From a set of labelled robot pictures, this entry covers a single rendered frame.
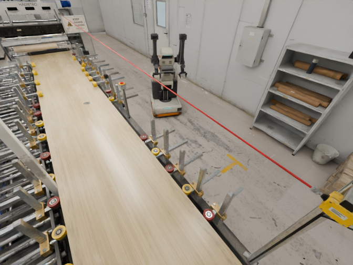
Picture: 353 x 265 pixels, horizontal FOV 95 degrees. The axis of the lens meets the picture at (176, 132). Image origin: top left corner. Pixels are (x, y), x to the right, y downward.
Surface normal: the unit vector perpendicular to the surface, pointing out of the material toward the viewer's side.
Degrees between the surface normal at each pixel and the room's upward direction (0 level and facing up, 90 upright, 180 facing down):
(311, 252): 0
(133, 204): 0
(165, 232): 0
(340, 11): 90
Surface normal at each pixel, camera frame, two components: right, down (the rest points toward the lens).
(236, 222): 0.03, -0.75
